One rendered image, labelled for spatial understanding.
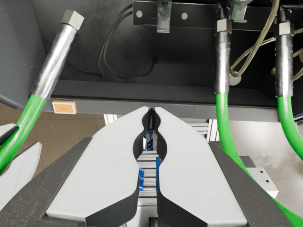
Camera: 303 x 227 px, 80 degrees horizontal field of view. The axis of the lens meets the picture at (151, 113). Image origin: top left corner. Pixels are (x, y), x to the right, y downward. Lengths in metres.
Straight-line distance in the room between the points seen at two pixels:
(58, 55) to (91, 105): 0.27
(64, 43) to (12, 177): 0.13
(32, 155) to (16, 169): 0.02
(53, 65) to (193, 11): 0.25
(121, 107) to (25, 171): 0.30
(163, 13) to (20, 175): 0.21
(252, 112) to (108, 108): 0.35
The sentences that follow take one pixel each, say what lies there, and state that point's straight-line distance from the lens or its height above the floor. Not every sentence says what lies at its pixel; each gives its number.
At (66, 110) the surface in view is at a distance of 0.49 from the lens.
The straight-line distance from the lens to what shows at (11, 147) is 0.21.
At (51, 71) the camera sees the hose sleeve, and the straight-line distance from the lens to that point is 0.21.
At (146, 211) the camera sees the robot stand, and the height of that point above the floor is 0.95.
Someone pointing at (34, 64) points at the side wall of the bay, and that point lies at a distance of 0.56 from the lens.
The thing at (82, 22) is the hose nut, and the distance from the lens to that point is 0.23.
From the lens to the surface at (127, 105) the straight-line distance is 0.45.
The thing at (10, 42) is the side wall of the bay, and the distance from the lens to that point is 0.50.
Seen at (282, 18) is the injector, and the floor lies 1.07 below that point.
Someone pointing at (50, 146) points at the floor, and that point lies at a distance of 2.06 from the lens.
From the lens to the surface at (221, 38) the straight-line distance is 0.27.
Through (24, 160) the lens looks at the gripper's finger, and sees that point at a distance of 0.20.
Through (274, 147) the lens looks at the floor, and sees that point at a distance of 2.10.
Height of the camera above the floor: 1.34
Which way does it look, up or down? 59 degrees down
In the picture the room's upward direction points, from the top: 177 degrees counter-clockwise
